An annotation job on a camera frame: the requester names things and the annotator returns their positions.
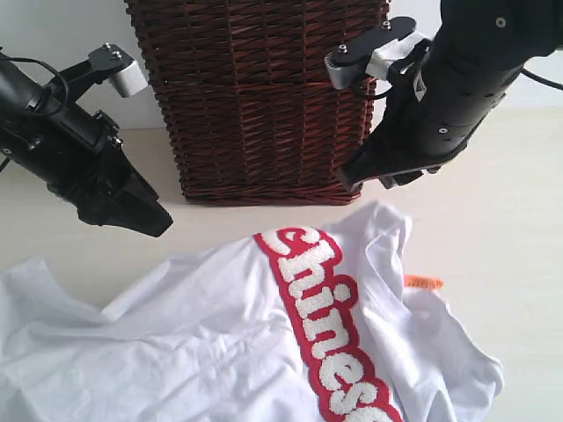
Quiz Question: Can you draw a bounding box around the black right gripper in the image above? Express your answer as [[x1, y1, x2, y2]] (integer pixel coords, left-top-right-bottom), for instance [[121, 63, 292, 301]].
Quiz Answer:
[[337, 76, 473, 193]]

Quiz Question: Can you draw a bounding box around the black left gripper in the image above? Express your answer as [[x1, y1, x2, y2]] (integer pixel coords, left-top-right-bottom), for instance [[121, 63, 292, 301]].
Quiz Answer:
[[48, 111, 173, 237]]

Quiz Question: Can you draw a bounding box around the white t-shirt red lettering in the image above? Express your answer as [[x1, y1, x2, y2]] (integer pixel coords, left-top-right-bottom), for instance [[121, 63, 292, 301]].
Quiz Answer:
[[1, 203, 504, 421]]

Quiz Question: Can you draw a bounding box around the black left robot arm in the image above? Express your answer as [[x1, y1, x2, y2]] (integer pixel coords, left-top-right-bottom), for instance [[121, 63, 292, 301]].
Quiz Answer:
[[1, 43, 173, 237]]

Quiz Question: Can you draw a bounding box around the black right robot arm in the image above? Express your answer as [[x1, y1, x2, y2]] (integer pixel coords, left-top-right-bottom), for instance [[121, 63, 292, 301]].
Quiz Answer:
[[325, 1, 562, 190]]

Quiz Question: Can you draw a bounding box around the dark brown wicker basket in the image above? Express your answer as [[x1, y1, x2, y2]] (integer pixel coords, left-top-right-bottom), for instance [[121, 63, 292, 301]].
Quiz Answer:
[[126, 0, 390, 206]]

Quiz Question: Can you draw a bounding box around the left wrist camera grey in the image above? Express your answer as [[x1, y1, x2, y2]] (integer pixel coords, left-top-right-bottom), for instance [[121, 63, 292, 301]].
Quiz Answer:
[[61, 43, 149, 102]]

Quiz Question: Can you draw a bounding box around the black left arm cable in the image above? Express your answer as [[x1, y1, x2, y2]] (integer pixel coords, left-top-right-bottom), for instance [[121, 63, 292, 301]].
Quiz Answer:
[[0, 52, 71, 120]]

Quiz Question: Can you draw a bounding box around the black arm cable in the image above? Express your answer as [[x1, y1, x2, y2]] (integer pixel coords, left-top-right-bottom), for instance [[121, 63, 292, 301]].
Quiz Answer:
[[0, 52, 71, 120], [521, 65, 563, 93]]

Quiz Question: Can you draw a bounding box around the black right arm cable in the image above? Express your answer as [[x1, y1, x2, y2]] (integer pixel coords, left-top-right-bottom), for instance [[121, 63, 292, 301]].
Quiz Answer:
[[521, 65, 563, 93]]

